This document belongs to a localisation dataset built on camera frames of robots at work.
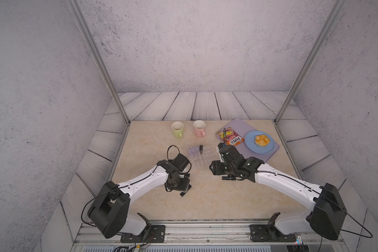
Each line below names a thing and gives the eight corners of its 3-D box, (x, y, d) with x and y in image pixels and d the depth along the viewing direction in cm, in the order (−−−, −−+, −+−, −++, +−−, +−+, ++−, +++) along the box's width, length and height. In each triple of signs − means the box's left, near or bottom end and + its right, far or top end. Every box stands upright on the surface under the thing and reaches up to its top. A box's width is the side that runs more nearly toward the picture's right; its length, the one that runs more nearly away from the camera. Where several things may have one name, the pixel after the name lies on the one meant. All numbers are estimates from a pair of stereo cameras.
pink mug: (193, 140, 110) (193, 131, 102) (193, 129, 117) (193, 119, 109) (205, 140, 110) (206, 131, 102) (204, 129, 117) (205, 119, 109)
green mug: (171, 142, 109) (170, 133, 103) (173, 130, 117) (171, 121, 110) (183, 142, 109) (182, 133, 103) (183, 130, 117) (183, 121, 110)
